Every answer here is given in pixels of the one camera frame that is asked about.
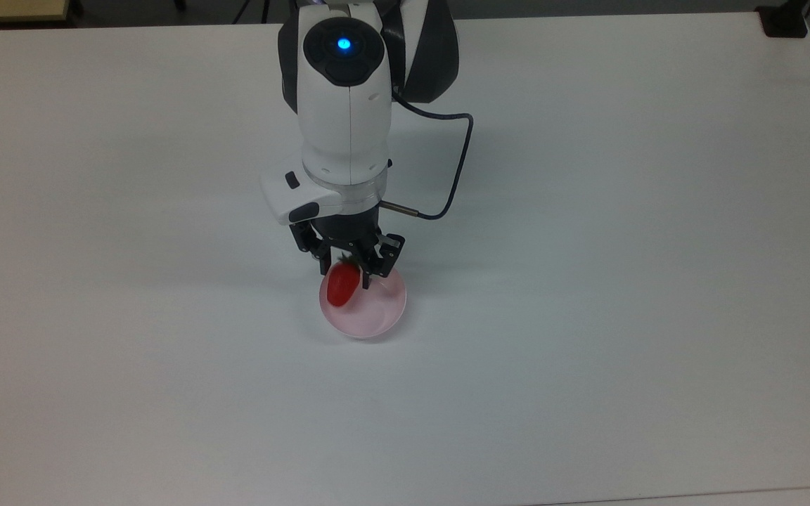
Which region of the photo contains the red strawberry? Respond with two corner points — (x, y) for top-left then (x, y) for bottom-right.
(326, 257), (362, 309)

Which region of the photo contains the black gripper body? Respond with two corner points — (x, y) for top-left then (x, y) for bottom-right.
(311, 207), (383, 249)

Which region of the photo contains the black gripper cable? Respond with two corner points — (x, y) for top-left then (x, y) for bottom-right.
(380, 86), (475, 221)

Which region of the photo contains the beige wooden desk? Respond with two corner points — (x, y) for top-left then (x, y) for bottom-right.
(0, 0), (71, 23)

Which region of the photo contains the black table clamp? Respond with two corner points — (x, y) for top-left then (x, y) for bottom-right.
(756, 4), (809, 39)

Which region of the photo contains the pink plastic bowl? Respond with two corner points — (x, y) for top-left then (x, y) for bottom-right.
(319, 267), (408, 341)

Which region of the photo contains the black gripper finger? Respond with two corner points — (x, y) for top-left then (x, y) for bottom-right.
(356, 233), (406, 291)
(289, 221), (336, 275)

